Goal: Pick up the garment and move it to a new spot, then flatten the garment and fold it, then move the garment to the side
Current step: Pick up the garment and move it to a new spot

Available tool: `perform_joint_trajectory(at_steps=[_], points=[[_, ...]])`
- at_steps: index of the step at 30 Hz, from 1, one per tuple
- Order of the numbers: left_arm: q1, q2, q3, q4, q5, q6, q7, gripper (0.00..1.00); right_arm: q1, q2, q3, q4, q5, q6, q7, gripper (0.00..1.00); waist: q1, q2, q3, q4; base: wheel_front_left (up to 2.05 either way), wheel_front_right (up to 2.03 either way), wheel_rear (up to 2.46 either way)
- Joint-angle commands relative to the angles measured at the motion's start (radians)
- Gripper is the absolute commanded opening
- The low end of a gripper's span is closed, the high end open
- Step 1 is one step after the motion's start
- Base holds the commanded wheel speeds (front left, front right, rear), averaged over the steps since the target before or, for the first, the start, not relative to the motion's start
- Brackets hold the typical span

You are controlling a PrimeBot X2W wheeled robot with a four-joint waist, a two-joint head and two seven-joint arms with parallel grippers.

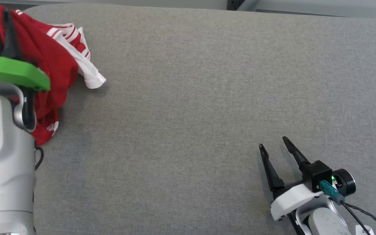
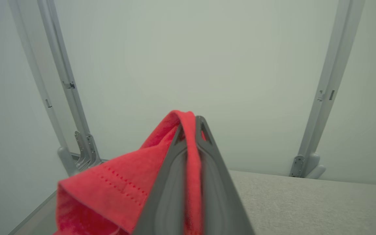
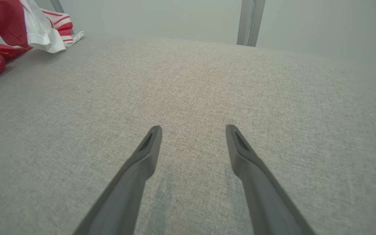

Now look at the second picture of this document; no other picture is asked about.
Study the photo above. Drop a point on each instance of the grey fabric sofa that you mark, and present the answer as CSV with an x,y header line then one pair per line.
x,y
305,209

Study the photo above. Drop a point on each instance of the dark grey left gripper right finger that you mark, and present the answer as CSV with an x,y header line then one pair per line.
x,y
220,202

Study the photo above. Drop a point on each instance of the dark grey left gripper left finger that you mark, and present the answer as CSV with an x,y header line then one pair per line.
x,y
165,202

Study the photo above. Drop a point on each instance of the red garment thin-striped white trim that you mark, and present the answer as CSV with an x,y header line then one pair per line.
x,y
116,189

